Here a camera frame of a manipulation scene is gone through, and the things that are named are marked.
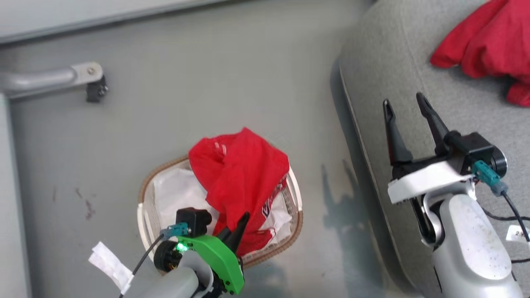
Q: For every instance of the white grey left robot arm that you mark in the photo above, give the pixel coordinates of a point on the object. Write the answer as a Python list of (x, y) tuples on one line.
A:
[(174, 281)]

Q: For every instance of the grey metal bottom rail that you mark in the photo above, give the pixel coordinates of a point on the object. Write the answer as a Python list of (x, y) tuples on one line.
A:
[(103, 20)]

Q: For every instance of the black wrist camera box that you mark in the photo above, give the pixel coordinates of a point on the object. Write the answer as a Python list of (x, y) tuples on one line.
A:
[(193, 221), (476, 149)]

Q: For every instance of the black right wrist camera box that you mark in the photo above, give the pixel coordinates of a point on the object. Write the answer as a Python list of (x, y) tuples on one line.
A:
[(476, 149)]

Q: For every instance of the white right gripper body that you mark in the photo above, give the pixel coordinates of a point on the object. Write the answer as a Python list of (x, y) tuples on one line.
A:
[(426, 180)]

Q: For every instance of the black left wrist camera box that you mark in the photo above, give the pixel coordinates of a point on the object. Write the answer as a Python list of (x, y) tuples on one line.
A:
[(193, 221)]

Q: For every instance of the white paper tag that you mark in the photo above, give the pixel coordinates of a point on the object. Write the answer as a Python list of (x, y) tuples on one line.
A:
[(112, 265), (518, 234)]

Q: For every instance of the white cloth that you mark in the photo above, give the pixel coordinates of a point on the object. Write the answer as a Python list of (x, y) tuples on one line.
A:
[(174, 194)]

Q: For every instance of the red shirt with white label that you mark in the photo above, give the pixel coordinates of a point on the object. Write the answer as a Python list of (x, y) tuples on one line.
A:
[(240, 178)]

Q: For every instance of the grey fabric sofa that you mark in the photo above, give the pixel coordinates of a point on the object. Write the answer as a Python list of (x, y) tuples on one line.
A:
[(393, 62)]

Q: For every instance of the black caster wheel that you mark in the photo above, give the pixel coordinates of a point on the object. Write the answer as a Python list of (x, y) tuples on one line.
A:
[(96, 90)]

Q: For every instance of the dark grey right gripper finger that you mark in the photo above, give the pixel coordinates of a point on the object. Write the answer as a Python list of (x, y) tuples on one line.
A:
[(395, 136), (432, 122)]

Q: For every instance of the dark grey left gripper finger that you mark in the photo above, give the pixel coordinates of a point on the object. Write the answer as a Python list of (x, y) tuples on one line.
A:
[(240, 234), (225, 234)]

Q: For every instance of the white partition panel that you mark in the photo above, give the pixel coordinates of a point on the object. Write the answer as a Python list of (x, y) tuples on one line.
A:
[(10, 207), (62, 10)]

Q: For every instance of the plain red shirt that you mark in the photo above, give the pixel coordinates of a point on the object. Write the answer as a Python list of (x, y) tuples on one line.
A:
[(488, 41)]

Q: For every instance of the grey metal partition leg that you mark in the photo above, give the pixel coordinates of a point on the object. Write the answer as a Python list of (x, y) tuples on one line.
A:
[(41, 80)]

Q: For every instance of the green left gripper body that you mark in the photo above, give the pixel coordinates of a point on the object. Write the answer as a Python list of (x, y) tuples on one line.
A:
[(221, 258)]

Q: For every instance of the white laundry basket brown rim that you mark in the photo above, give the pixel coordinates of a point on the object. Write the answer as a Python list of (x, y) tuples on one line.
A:
[(145, 223)]

